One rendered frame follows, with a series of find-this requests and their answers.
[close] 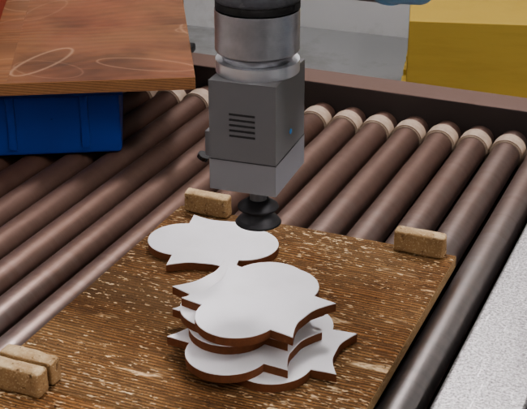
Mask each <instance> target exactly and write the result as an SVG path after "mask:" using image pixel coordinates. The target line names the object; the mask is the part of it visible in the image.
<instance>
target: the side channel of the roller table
mask: <svg viewBox="0 0 527 409"><path fill-rule="evenodd" d="M191 55H192V60H193V65H194V71H195V88H201V87H203V86H205V85H208V80H209V79H210V78H211V77H212V76H213V75H215V74H216V56H215V55H209V54H197V53H191ZM320 102H325V103H328V104H329V105H330V106H331V107H332V108H333V109H334V110H335V112H336V114H337V113H338V112H340V111H342V110H345V109H346V108H348V107H357V108H359V109H360V110H361V111H362V112H363V113H364V114H365V115H366V119H368V118H369V117H370V116H372V115H375V114H376V113H378V112H380V111H386V112H388V113H390V114H392V115H393V116H394V117H395V119H396V121H397V125H398V124H399V123H400V122H401V121H403V120H406V119H407V118H408V117H410V116H418V117H421V118H423V119H424V120H425V121H426V123H427V124H428V127H429V130H430V129H431V128H432V127H433V126H435V125H437V124H438V123H440V122H442V121H451V122H454V123H455V124H456V125H457V126H458V127H459V128H460V130H461V135H463V134H464V133H465V132H466V131H468V130H469V129H470V128H471V127H474V126H478V125H479V126H484V127H487V128H488V129H490V130H491V132H492V134H493V136H494V142H495V140H496V139H497V138H498V137H499V136H501V135H502V134H503V133H504V132H506V131H518V132H520V133H522V134H523V135H524V136H525V138H526V139H527V98H525V97H514V96H507V95H501V94H495V93H484V92H478V91H471V90H465V89H459V88H448V87H442V86H435V85H429V84H418V83H412V82H405V81H399V80H388V79H382V78H376V77H370V76H364V75H352V74H346V73H340V72H334V71H322V70H316V69H310V68H305V92H304V106H305V107H306V109H307V108H309V107H310V106H313V105H315V104H317V103H320ZM526 150H527V149H526Z"/></svg>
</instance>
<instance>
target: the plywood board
mask: <svg viewBox="0 0 527 409"><path fill-rule="evenodd" d="M187 89H195V71H194V65H193V60H192V55H191V45H190V40H189V35H188V30H187V24H186V15H185V10H184V4H183V0H6V4H5V6H4V8H3V11H2V16H1V19H0V96H24V95H48V94H71V93H116V92H140V91H164V90H187Z"/></svg>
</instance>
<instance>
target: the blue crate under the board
mask: <svg viewBox="0 0 527 409"><path fill-rule="evenodd" d="M122 113H123V92H116V93H71V94H48V95H24V96H0V156H9V155H30V154H51V153H90V152H112V151H120V150H122Z"/></svg>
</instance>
